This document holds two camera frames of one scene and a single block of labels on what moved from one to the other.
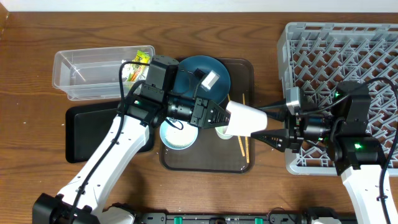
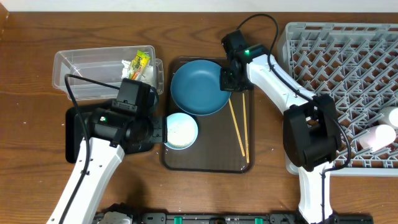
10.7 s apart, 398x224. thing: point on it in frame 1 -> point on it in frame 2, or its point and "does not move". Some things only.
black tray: x=86 y=125 does not move
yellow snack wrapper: x=137 y=71 does not move
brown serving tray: x=211 y=154 does not move
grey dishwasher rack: x=316 y=58 does not move
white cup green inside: x=221 y=132 -> x=388 y=114
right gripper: x=295 y=130 -> x=229 y=84
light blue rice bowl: x=178 y=134 does not move
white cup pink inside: x=245 y=119 -> x=378 y=137
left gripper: x=194 y=107 -> x=159 y=132
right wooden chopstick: x=246 y=140 does not move
